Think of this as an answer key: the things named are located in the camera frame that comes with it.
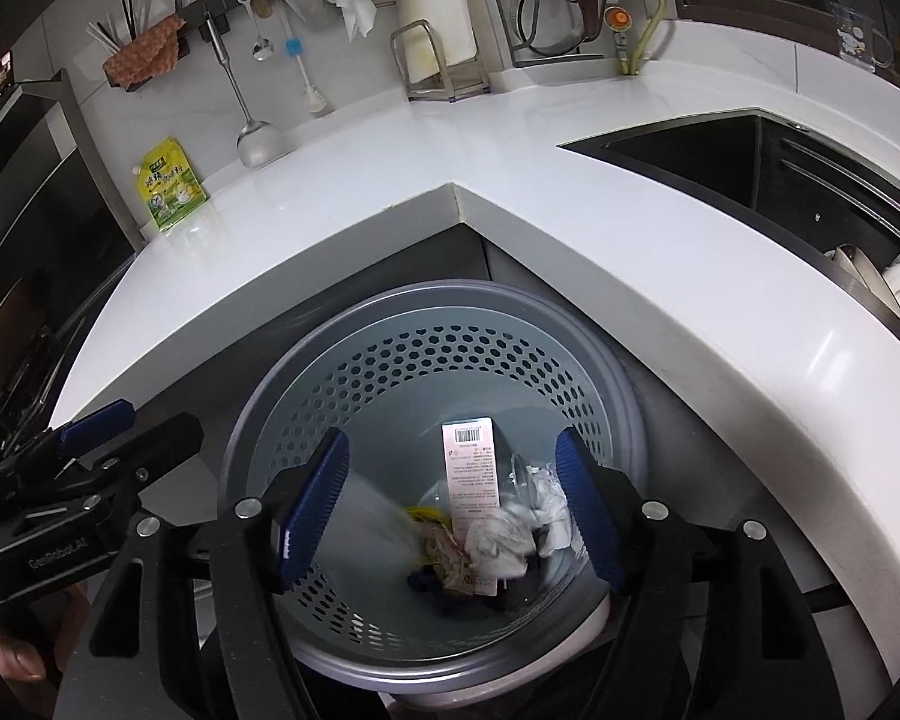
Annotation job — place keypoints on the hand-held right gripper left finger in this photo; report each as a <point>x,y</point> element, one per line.
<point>311,510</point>

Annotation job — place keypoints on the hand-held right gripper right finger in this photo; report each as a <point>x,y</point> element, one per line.
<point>589,510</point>

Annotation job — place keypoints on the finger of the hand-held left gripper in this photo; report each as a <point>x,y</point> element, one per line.
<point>157,439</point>
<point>94,420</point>

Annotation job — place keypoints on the clear plastic bag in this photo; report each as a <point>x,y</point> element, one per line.
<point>379,525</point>

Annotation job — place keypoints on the clear plastic cup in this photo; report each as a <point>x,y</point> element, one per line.
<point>526,476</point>

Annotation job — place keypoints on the white tissue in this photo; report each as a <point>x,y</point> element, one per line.
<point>502,536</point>

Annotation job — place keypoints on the yellow plastic tray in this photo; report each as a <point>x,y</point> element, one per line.
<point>426,514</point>

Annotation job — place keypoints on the long pink paper box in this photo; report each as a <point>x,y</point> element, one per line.
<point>471,472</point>

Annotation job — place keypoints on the blue and yellow packet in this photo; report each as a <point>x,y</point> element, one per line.
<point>424,583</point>

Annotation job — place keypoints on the red patterned snack wrapper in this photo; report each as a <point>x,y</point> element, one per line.
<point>450,559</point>

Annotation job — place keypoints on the grey perforated waste basket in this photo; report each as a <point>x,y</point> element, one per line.
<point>390,360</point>

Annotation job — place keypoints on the person's left hand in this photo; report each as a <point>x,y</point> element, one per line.
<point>15,660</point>

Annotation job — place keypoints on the black kitchen appliance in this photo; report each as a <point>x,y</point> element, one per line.
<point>37,240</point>

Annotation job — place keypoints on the yellow seasoning pouch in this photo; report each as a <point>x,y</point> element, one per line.
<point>171,187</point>

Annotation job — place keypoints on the steel ladle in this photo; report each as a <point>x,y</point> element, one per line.
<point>259,146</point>

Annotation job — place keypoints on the orange checkered dishcloth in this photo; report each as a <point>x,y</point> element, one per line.
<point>142,56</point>

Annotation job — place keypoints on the black kitchen sink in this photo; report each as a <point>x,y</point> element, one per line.
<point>810,187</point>

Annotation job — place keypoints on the small metal ladle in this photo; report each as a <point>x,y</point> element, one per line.
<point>261,51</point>

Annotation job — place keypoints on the bundle of chopsticks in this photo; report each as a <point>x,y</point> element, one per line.
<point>127,11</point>

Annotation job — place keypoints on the blue silicone brush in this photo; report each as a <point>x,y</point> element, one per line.
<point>294,49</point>

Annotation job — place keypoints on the metal cutting board holder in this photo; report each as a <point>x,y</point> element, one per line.
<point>450,86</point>

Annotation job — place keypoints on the metal lid rack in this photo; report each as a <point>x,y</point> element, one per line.
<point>562,58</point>

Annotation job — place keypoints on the white hanging rag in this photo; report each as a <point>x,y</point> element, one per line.
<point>352,0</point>

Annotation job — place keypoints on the glass pot lid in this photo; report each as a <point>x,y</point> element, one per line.
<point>547,22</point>

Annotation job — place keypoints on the gas valve with orange knob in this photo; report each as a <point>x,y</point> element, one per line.
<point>617,15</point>

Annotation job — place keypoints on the white cutting board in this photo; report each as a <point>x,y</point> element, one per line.
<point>435,0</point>

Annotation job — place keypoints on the glass mug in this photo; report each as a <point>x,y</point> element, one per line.
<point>859,37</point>

